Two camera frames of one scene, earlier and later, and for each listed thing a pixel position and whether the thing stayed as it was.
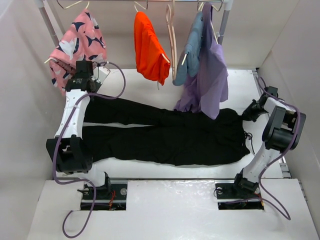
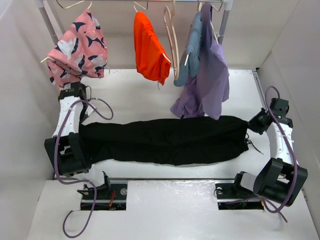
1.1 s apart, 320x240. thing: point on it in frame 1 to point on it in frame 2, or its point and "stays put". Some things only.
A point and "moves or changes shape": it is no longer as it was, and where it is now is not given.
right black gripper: x=247 y=114 to x=253 y=124
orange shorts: x=152 y=62 stays put
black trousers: x=175 y=138 moves or changes shape
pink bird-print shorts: x=81 y=40 stays put
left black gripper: x=97 y=84 to x=86 y=115
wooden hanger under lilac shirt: x=211 y=20 stays put
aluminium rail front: x=169 y=179 stays put
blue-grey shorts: x=188 y=62 stays put
